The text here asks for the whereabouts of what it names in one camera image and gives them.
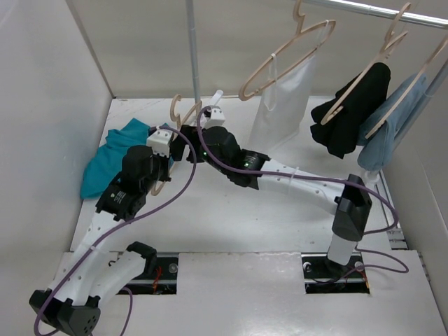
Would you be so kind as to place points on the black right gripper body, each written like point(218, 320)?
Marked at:
point(183, 141)

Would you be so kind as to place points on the white hanging cloth bag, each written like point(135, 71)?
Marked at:
point(282, 106)

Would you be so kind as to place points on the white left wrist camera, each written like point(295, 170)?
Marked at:
point(160, 141)

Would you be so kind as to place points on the blue denim hanging garment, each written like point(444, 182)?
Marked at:
point(378, 149)

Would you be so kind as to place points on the black hanging garment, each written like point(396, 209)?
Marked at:
point(340, 134)

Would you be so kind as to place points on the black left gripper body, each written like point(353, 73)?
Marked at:
point(161, 171)

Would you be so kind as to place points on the teal t shirt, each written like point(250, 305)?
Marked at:
point(107, 161)

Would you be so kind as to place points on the white rack right base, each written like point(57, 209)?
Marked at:
point(381, 217)

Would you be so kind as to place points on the beige hanger holding black garment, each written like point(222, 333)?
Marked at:
point(391, 41)

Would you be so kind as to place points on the silver rack top bar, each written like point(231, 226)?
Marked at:
point(379, 12)

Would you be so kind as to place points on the beige hanger holding denim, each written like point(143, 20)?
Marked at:
point(383, 119)

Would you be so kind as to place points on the white rack base foot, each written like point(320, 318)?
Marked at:
point(214, 100)

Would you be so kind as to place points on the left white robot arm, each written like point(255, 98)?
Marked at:
point(72, 303)

